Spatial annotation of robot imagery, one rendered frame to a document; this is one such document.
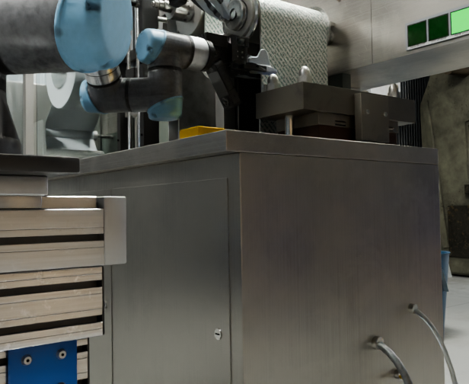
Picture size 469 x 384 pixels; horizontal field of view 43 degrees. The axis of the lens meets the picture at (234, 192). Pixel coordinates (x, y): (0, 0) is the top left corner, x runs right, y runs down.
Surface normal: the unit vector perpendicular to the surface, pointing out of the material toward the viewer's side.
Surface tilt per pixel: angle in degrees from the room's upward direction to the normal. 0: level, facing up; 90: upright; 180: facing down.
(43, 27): 113
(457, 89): 90
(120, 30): 95
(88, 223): 90
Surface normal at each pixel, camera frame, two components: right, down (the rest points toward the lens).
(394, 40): -0.79, -0.01
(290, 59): 0.61, -0.04
